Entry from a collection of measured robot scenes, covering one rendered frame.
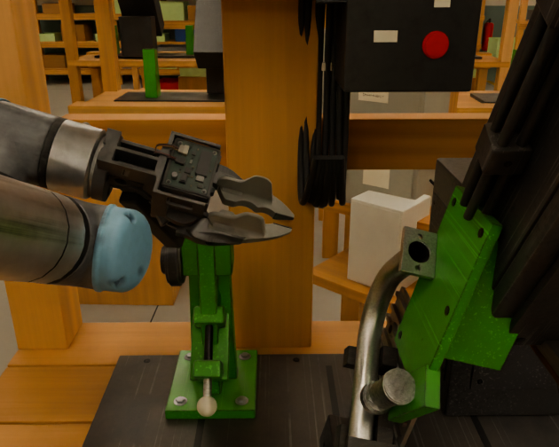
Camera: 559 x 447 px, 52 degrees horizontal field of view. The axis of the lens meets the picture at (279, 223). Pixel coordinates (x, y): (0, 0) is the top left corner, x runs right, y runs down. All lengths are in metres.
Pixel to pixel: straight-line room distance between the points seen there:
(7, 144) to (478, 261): 0.46
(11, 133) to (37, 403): 0.51
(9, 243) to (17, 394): 0.64
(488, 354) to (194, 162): 0.36
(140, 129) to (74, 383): 0.43
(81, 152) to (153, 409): 0.45
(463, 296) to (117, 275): 0.33
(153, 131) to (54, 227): 0.57
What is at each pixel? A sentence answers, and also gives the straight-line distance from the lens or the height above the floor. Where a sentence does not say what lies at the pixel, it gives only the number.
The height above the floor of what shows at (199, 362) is 1.00.
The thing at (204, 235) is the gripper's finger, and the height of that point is 1.23.
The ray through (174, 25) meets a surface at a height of 1.09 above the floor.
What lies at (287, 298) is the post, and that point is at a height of 0.98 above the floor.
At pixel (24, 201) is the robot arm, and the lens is 0.43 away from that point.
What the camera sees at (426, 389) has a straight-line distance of 0.62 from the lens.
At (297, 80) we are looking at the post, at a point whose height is 1.35.
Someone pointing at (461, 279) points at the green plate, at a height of 1.21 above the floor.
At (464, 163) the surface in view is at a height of 1.24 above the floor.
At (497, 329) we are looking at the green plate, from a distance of 0.64.
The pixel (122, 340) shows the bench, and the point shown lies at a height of 0.88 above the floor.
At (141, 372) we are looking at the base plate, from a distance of 0.98.
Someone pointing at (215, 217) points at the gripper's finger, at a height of 1.25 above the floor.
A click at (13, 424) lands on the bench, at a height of 0.87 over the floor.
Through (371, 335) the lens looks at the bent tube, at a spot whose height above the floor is 1.07.
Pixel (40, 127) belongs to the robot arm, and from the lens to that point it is 0.61.
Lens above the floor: 1.47
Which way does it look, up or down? 22 degrees down
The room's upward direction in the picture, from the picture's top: straight up
